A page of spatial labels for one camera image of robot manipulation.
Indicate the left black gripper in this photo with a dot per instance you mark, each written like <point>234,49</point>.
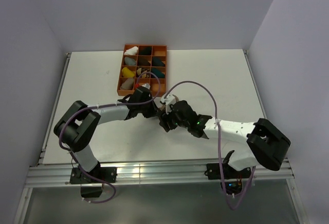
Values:
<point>153,111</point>

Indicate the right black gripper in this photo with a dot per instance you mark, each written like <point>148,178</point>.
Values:
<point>164,118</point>

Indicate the brown argyle sock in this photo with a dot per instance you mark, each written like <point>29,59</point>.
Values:
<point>161,108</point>

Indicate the tan sock with maroon cuff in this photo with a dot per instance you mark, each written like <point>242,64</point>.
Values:
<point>127,84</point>

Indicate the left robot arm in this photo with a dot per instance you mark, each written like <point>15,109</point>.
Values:
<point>77,126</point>

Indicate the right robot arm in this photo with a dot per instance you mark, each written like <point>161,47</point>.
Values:
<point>243,144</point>

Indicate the argyle rolled sock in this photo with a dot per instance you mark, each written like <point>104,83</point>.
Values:
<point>143,72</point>

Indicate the yellow rolled sock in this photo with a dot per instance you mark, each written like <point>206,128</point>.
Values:
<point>128,72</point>

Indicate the teal rolled sock lower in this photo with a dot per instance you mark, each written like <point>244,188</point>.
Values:
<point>158,73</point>

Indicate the teal rolled sock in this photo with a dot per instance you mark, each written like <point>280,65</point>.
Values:
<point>158,61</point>
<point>158,73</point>

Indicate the orange wooden compartment tray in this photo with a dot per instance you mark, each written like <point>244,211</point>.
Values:
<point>158,86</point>

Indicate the dark brown rolled sock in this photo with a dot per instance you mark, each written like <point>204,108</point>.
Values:
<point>144,61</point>

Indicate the grey rolled sock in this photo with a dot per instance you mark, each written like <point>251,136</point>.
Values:
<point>130,61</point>

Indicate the teal rolled sock upper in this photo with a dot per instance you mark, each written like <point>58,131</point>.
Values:
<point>158,61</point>

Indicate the dark green rolled sock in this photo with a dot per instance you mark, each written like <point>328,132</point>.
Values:
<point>145,50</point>

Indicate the white rolled sock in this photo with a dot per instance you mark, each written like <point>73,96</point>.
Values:
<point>132,51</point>

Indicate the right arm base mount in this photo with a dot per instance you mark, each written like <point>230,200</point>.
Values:
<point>213,172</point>

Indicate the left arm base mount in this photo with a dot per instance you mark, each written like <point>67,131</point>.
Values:
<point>92,184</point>

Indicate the aluminium table frame rail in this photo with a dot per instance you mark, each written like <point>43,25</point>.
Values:
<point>128,173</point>

